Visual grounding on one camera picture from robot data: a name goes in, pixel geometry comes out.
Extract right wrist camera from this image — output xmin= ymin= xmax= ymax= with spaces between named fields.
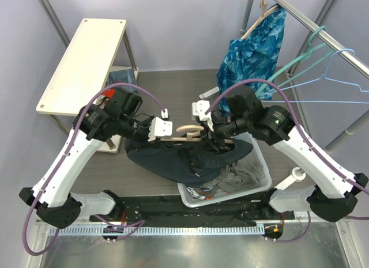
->
xmin=191 ymin=100 xmax=212 ymax=123

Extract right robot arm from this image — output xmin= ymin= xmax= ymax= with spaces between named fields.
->
xmin=193 ymin=85 xmax=368 ymax=222

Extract metal clothes rack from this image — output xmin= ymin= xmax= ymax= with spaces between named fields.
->
xmin=198 ymin=0 xmax=369 ymax=191

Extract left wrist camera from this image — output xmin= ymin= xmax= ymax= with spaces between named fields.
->
xmin=148 ymin=108 xmax=173 ymax=142

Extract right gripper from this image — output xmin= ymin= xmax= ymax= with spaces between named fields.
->
xmin=194 ymin=112 xmax=250 ymax=153

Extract white side shelf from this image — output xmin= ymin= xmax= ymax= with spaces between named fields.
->
xmin=36 ymin=18 xmax=139 ymax=134

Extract grey cloth in basket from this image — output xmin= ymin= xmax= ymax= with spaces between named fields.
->
xmin=212 ymin=160 xmax=263 ymax=192

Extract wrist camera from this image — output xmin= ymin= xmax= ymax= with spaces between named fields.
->
xmin=148 ymin=108 xmax=173 ymax=142
xmin=191 ymin=100 xmax=212 ymax=123

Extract teal plastic hanger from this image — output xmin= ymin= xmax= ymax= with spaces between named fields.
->
xmin=255 ymin=26 xmax=326 ymax=99

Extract purple cable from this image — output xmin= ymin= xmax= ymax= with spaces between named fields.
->
xmin=206 ymin=79 xmax=369 ymax=243
xmin=23 ymin=82 xmax=171 ymax=256

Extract light blue hanger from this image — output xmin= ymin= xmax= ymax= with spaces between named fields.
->
xmin=278 ymin=48 xmax=368 ymax=105

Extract blue floral shorts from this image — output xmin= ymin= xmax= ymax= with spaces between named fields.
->
xmin=215 ymin=5 xmax=288 ymax=113

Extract dark navy shorts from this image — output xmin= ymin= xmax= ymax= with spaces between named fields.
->
xmin=125 ymin=138 xmax=254 ymax=187

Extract white laundry basket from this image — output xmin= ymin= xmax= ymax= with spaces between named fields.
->
xmin=178 ymin=133 xmax=272 ymax=208

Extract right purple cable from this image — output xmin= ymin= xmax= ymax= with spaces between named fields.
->
xmin=206 ymin=79 xmax=369 ymax=243

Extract beige wooden hanger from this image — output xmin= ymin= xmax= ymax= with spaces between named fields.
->
xmin=240 ymin=0 xmax=281 ymax=40

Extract red box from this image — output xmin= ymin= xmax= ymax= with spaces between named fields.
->
xmin=103 ymin=89 xmax=115 ymax=98

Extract blue book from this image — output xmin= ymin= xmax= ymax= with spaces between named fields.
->
xmin=106 ymin=69 xmax=137 ymax=86

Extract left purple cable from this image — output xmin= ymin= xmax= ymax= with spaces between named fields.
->
xmin=23 ymin=82 xmax=171 ymax=256

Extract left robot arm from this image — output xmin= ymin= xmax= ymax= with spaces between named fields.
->
xmin=19 ymin=88 xmax=150 ymax=229

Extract patterned white cloth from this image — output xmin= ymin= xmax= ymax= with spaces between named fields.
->
xmin=186 ymin=185 xmax=219 ymax=200

